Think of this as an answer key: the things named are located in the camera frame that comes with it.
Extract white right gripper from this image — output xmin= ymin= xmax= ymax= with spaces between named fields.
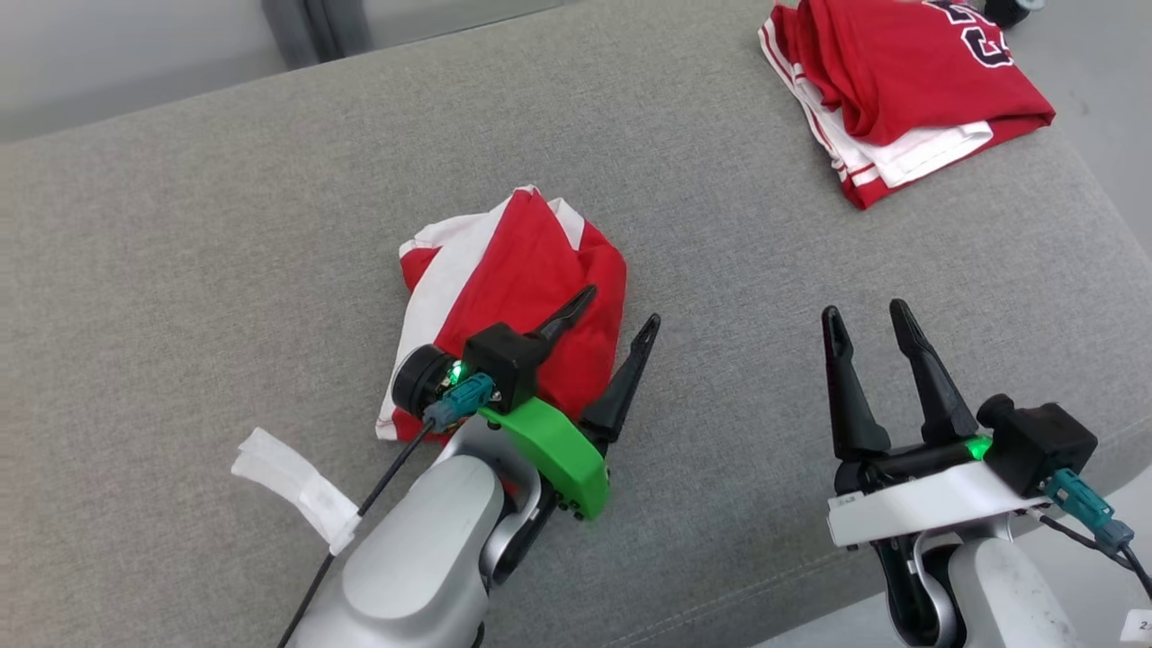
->
xmin=821 ymin=299 xmax=1052 ymax=548

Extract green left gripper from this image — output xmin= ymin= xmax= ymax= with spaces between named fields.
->
xmin=477 ymin=285 xmax=662 ymax=521

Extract red and white shorts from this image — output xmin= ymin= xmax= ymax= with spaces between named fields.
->
xmin=375 ymin=184 xmax=628 ymax=444

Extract red jersey with number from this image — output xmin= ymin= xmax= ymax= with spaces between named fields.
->
xmin=759 ymin=0 xmax=1056 ymax=211

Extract black caster wheel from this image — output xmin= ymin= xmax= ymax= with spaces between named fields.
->
xmin=984 ymin=0 xmax=1047 ymax=28

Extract grey fabric sofa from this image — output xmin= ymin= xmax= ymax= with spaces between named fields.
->
xmin=0 ymin=0 xmax=1152 ymax=648

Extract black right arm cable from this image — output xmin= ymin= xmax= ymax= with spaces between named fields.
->
xmin=1035 ymin=468 xmax=1152 ymax=599

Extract white tape cable label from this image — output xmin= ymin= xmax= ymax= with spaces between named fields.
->
xmin=231 ymin=427 xmax=361 ymax=556

